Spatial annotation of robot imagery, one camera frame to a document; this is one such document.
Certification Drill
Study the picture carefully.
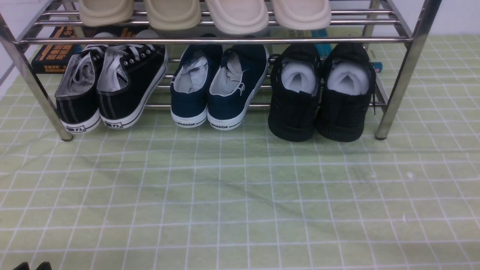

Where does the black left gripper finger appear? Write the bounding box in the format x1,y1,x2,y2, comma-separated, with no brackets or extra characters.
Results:
13,262,30,270

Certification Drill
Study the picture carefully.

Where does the black knit sneaker right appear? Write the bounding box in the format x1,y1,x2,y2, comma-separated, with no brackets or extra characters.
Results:
314,42,377,142

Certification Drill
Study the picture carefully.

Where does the navy canvas sneaker left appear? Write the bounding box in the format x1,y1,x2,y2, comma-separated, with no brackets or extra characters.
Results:
170,44,224,128

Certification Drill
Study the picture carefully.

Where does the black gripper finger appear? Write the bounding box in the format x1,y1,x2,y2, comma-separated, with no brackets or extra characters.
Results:
36,261,53,270

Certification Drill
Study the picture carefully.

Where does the silver metal shoe rack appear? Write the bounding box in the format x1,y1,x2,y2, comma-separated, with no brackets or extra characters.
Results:
1,0,441,142

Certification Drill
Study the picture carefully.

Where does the black knit sneaker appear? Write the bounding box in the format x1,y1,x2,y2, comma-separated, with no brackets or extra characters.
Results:
314,42,377,142
268,43,322,142

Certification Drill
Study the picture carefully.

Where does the black canvas sneaker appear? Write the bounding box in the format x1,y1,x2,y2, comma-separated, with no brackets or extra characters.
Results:
54,44,109,134
96,44,168,129

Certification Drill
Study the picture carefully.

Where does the cream slipper far right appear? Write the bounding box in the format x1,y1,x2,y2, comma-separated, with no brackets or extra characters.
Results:
271,0,332,30

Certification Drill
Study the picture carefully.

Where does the black knit sneaker left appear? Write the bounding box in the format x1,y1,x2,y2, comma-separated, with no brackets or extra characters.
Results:
268,43,322,142

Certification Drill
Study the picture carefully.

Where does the navy canvas sneaker right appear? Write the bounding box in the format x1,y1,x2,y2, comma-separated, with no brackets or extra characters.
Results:
207,44,269,131

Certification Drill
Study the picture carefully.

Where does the black orange book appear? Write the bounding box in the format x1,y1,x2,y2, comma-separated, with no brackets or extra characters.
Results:
31,26,149,75

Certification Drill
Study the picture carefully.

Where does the beige slipper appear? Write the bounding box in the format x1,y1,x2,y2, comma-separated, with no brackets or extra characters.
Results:
144,0,202,30
79,0,134,27

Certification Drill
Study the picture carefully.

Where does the green checkered table cloth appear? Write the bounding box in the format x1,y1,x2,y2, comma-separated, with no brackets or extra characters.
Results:
0,35,480,270

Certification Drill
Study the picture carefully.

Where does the cream slipper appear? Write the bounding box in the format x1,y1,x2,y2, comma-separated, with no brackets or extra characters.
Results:
271,0,332,30
205,0,269,35

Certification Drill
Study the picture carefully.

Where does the navy canvas sneaker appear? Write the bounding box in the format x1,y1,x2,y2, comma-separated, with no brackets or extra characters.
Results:
207,44,269,131
170,44,224,128

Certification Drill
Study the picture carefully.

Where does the beige slipper far left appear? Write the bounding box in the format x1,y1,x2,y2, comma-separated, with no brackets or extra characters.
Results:
79,0,134,27

